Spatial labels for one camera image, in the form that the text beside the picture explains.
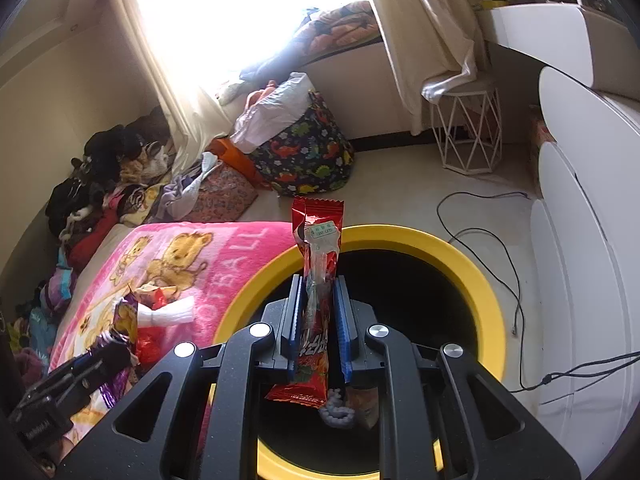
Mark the orange patterned quilt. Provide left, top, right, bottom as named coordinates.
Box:
left=292, top=0, right=383, bottom=56

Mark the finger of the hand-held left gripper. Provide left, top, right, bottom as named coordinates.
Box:
left=75, top=337, right=132, bottom=391

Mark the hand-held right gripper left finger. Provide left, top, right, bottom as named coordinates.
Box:
left=57, top=275, right=306, bottom=480

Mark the white beaded string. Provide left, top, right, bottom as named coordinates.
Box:
left=320, top=389, right=358, bottom=429

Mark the red snack wrapper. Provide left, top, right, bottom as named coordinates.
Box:
left=264, top=197, right=347, bottom=408

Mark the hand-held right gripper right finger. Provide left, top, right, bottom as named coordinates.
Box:
left=334, top=276, right=583, bottom=480

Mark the white tissue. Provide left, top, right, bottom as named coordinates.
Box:
left=136, top=296, right=196, bottom=328

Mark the white desk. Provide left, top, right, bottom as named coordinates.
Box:
left=477, top=2, right=623, bottom=92

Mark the yellow trash bin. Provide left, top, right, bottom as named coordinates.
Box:
left=210, top=225, right=508, bottom=478

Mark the purple snack wrapper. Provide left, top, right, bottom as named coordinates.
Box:
left=97, top=295, right=141, bottom=408

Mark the beige snack packet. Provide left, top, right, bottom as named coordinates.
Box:
left=346, top=385, right=379, bottom=429

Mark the orange snack wrapper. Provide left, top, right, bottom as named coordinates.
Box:
left=131, top=284, right=177, bottom=311

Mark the red plastic bag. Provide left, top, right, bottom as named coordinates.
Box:
left=135, top=327, right=173, bottom=367

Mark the cream curtain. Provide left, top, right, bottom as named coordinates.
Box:
left=107, top=0, right=241, bottom=176
left=357, top=0, right=493, bottom=136

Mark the white wire stool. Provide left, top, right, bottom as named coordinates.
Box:
left=430, top=77, right=503, bottom=176

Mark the orange bag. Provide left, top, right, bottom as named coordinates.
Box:
left=207, top=137, right=262, bottom=186

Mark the pile of clothes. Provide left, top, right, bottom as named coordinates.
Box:
left=45, top=115, right=221, bottom=261

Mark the pink printed blanket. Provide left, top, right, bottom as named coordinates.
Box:
left=47, top=221, right=301, bottom=461

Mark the dark garment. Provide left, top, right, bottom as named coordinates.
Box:
left=240, top=50, right=302, bottom=83

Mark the white curved cabinet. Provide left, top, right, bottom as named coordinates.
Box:
left=529, top=67, right=640, bottom=471

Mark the dinosaur print laundry basket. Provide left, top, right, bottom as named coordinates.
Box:
left=247, top=92, right=356, bottom=197

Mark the black floor cable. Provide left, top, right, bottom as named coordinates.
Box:
left=436, top=191, right=532, bottom=337
left=515, top=352, right=640, bottom=393

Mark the white cloth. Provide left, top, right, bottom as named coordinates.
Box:
left=230, top=72, right=308, bottom=152

